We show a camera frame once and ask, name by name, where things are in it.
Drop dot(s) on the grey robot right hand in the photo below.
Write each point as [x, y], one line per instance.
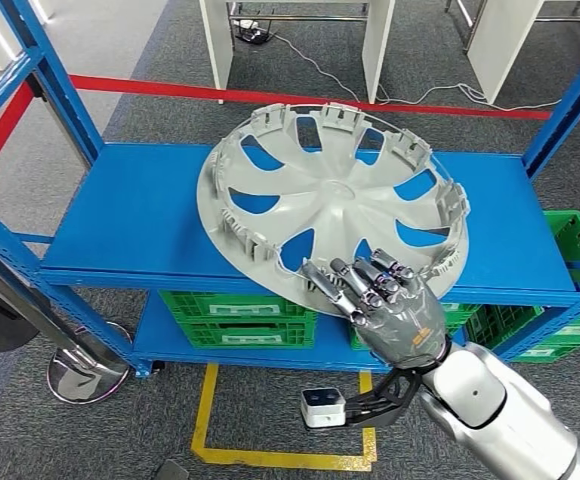
[405, 324]

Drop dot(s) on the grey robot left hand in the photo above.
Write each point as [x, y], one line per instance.
[170, 472]

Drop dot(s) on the black power strip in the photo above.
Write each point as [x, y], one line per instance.
[252, 33]

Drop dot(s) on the short red barrier belt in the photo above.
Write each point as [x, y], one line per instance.
[0, 136]

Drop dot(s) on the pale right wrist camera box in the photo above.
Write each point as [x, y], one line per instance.
[322, 404]

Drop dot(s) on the blue metal shelf rack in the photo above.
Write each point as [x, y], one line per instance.
[145, 218]

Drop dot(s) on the chrome stanchion post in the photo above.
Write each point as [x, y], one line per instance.
[62, 129]
[90, 378]

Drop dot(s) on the black stanchion post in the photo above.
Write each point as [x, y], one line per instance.
[5, 331]

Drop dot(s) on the folded green crate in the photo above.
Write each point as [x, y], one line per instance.
[495, 328]

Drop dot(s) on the grey plastic wheel cover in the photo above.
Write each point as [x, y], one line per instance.
[330, 199]

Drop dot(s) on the long red barrier belt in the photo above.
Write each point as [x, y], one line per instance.
[145, 86]

